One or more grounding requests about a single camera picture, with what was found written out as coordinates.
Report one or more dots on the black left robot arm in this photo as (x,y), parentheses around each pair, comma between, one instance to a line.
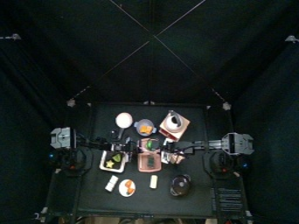
(61,138)

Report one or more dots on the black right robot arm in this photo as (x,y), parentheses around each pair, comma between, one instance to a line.
(235,143)

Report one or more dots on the dark green sushi roll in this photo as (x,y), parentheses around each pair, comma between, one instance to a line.
(149,160)

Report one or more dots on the green toy vegetable piece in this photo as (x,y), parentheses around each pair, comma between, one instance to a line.
(149,144)

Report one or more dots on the small tan white toy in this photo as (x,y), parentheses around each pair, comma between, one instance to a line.
(173,159)

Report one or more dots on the green toy leaf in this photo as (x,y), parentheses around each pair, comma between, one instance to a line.
(116,157)

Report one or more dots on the grey pot with orange food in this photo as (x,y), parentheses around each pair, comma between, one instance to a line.
(144,127)

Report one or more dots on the yellow toy star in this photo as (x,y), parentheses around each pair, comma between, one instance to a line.
(109,164)

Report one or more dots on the white tray with black inside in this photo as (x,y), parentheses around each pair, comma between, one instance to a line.
(103,164)

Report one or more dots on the white toy frying pan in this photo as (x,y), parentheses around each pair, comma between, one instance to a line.
(123,120)

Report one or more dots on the cream toy block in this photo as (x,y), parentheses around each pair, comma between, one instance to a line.
(153,181)

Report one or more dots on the black pot with lid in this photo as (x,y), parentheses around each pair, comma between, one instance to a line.
(180,185)

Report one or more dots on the white toy block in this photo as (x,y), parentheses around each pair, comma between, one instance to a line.
(111,183)

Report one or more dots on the orange toy food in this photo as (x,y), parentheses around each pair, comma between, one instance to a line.
(129,188)

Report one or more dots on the white plate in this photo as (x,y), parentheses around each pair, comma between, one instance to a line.
(123,189)

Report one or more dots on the grey metal frame bracket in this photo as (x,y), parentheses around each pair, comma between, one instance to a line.
(13,36)
(291,38)
(148,102)
(226,106)
(71,102)

